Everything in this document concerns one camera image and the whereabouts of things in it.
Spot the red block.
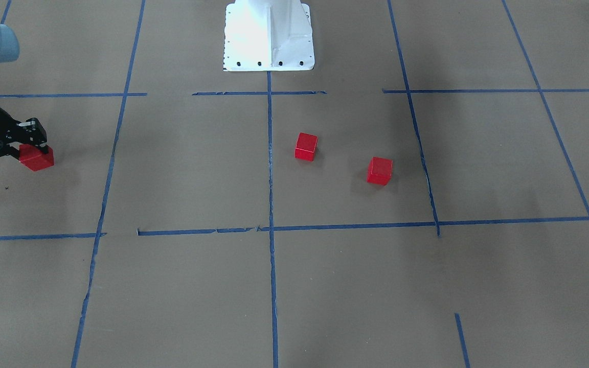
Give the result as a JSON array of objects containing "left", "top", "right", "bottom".
[
  {"left": 18, "top": 144, "right": 55, "bottom": 172},
  {"left": 294, "top": 132, "right": 318, "bottom": 162},
  {"left": 366, "top": 156, "right": 394, "bottom": 186}
]

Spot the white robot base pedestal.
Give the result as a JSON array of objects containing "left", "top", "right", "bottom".
[{"left": 223, "top": 1, "right": 315, "bottom": 72}]

